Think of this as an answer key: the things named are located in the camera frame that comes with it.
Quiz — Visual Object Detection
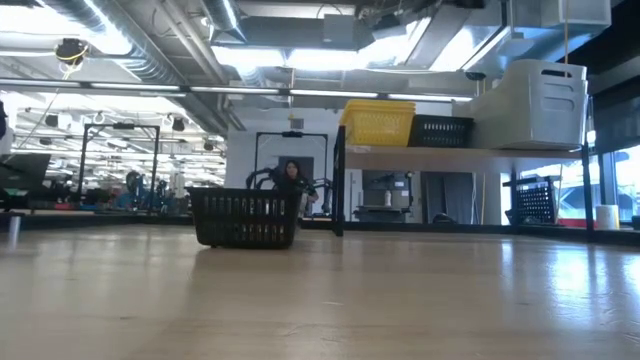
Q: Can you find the black plastic slotted basket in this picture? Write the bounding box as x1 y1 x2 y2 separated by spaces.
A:
186 186 305 250
407 114 477 149

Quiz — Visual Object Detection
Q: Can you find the person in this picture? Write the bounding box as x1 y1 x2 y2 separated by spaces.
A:
115 169 149 210
272 159 320 204

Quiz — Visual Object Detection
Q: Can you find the long horizontal light bar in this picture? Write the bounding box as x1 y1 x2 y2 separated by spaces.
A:
0 77 484 105

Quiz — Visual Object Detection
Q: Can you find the grey rectangular ceiling unit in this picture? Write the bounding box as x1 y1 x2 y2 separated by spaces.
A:
239 13 376 51

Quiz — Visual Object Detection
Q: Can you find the black mesh tray on stand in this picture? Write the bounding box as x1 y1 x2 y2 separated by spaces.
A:
501 174 560 227

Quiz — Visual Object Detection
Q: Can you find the red box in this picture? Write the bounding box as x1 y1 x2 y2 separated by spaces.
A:
557 217 596 230

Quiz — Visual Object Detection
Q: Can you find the black round ceiling device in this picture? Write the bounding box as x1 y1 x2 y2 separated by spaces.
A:
53 37 90 66

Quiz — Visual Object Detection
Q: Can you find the white paper roll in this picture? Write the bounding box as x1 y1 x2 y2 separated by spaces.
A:
594 204 622 232

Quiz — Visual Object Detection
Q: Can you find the black computer monitor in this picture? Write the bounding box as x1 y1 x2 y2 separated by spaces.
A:
0 152 53 192

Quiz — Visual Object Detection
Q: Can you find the black background rig frame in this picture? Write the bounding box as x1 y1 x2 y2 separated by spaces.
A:
253 130 330 217
78 123 161 211

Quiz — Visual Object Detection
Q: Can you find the black aluminium frame rail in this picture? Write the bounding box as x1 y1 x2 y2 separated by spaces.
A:
0 212 640 247

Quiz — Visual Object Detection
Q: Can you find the silver spiral ceiling duct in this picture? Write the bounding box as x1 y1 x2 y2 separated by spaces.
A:
42 0 231 136
199 0 249 44

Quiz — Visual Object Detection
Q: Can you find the grey ceiling air duct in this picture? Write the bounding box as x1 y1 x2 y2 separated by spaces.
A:
464 0 612 81

